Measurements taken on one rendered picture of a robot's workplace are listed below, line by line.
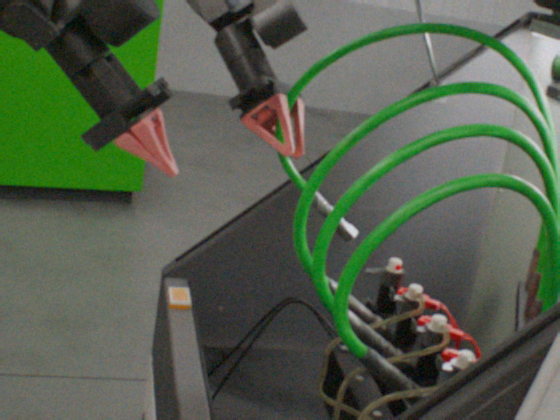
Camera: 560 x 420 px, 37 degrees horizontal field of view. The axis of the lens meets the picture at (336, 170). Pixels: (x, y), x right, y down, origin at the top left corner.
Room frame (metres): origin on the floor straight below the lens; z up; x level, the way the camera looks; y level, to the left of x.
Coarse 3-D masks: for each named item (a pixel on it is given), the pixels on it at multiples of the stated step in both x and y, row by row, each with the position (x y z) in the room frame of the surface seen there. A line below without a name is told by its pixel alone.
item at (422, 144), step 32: (480, 128) 0.85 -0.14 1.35; (512, 128) 0.87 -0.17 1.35; (384, 160) 0.83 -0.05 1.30; (544, 160) 0.88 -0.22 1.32; (352, 192) 0.82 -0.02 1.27; (320, 256) 0.81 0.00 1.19; (320, 288) 0.81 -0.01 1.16; (544, 288) 0.89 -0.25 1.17; (352, 320) 0.82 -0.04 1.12; (384, 352) 0.83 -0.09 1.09
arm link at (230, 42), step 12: (240, 24) 1.17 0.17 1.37; (252, 24) 1.17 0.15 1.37; (216, 36) 1.17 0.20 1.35; (228, 36) 1.16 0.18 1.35; (240, 36) 1.16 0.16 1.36; (252, 36) 1.17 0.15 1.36; (228, 48) 1.15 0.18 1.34; (240, 48) 1.15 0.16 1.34; (252, 48) 1.15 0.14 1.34; (228, 60) 1.15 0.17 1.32
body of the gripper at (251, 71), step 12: (240, 60) 1.14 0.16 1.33; (252, 60) 1.14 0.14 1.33; (264, 60) 1.15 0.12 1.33; (240, 72) 1.14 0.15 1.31; (252, 72) 1.13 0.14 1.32; (264, 72) 1.13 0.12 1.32; (240, 84) 1.13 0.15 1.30; (252, 84) 1.10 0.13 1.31; (264, 84) 1.09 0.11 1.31; (288, 84) 1.15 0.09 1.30; (240, 96) 1.10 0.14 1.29; (252, 96) 1.12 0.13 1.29; (300, 96) 1.17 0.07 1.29; (240, 108) 1.11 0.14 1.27
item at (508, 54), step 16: (384, 32) 1.09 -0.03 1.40; (400, 32) 1.09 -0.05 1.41; (416, 32) 1.09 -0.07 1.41; (432, 32) 1.09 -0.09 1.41; (448, 32) 1.09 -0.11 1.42; (464, 32) 1.08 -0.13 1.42; (480, 32) 1.08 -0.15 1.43; (352, 48) 1.10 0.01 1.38; (496, 48) 1.08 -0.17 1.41; (320, 64) 1.10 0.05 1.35; (512, 64) 1.08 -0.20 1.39; (304, 80) 1.11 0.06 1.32; (528, 80) 1.07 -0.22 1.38; (288, 96) 1.11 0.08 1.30; (544, 96) 1.07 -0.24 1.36; (544, 112) 1.07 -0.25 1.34; (288, 160) 1.11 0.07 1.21
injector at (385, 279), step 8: (392, 272) 1.00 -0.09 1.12; (400, 272) 1.00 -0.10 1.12; (384, 280) 1.00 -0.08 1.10; (392, 280) 1.00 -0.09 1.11; (400, 280) 1.00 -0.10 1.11; (384, 288) 1.00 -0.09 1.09; (384, 296) 1.00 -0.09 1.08; (368, 304) 1.00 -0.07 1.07; (376, 304) 1.01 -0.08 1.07; (384, 304) 1.00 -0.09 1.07; (392, 304) 1.00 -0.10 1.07; (376, 312) 1.00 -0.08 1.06; (384, 312) 1.00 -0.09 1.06; (392, 312) 1.00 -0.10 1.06; (376, 376) 1.01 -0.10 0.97; (376, 384) 1.01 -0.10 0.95
